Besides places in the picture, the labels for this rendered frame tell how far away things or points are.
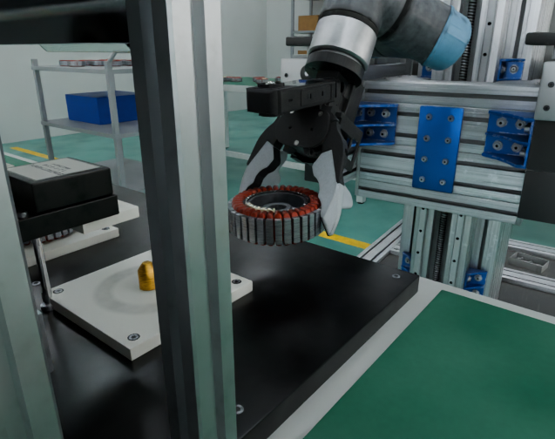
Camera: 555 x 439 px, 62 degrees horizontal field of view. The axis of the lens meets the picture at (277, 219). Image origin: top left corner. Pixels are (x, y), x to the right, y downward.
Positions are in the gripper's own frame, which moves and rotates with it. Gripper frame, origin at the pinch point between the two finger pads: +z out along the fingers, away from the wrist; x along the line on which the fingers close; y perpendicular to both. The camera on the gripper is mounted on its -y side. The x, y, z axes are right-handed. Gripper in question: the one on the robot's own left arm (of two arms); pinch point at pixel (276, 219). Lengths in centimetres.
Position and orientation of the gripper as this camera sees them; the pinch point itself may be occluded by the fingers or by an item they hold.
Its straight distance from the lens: 52.6
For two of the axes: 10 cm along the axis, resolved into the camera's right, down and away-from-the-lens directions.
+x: -7.8, -2.1, 5.9
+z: -3.0, 9.5, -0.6
